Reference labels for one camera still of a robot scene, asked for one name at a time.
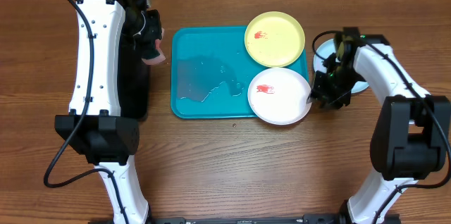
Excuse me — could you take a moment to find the green and pink sponge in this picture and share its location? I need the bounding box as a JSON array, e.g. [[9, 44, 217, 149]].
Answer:
[[142, 28, 166, 66]]

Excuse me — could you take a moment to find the white plate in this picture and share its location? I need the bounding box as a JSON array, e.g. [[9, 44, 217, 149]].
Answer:
[[247, 68, 311, 125]]

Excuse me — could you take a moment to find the black rectangular tray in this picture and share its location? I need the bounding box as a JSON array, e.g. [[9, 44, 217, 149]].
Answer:
[[117, 34, 150, 121]]

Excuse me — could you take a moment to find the teal plastic tray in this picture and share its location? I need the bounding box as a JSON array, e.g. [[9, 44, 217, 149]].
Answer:
[[170, 25, 309, 120]]

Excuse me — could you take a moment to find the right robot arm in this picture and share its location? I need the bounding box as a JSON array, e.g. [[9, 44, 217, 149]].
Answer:
[[302, 27, 450, 223]]

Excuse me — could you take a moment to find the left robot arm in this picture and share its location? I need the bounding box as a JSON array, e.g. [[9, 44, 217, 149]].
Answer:
[[54, 0, 165, 223]]

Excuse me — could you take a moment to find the yellow-green plate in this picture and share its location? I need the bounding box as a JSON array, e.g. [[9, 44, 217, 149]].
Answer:
[[244, 11, 306, 68]]

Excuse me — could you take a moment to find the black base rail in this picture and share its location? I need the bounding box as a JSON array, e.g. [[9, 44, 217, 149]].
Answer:
[[145, 213, 351, 224]]

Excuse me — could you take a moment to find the light blue plate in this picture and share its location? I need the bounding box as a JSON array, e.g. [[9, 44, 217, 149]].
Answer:
[[313, 39, 369, 94]]

